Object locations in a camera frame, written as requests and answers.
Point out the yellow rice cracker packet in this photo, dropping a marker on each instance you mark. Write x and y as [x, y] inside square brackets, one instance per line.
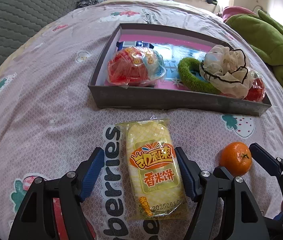
[154, 173]

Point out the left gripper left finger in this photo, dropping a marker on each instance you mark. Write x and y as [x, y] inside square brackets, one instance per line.
[35, 218]

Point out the blue cookie packet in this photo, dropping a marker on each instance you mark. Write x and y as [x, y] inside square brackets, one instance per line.
[134, 45]

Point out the pink strawberry print bedsheet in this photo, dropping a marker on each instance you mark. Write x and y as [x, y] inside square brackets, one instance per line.
[49, 122]

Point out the pink pillow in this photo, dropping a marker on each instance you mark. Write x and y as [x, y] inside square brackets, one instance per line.
[234, 10]

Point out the dark shallow box tray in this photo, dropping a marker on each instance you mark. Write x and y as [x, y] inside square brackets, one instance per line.
[167, 92]

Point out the green fleece blanket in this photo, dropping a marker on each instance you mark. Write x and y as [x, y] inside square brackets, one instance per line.
[264, 35]

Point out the orange mandarin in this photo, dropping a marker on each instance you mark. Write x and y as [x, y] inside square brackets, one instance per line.
[236, 158]

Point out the large blue-red surprise egg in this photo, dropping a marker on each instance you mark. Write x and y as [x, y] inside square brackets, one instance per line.
[135, 66]

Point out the pink and blue book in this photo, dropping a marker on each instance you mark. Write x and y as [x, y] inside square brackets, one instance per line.
[171, 49]

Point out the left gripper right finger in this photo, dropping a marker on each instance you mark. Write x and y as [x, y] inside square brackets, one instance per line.
[241, 217]

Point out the small red-white surprise egg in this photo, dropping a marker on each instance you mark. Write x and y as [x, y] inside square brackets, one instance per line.
[257, 90]

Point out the beige sheer fabric scrunchie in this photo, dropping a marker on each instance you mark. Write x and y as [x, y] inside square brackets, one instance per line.
[228, 70]

